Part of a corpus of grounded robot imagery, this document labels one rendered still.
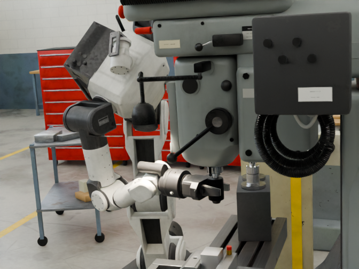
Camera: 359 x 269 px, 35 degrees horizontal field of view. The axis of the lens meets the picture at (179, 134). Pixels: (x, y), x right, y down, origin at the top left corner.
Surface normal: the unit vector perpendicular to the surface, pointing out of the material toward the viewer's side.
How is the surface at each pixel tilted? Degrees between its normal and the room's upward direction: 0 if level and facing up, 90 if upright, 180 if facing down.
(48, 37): 90
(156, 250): 28
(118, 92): 58
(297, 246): 90
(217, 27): 90
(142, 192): 115
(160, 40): 90
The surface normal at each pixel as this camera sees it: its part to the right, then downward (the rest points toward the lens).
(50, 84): -0.24, 0.21
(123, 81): -0.14, -0.35
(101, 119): 0.76, 0.10
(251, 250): -0.06, -0.98
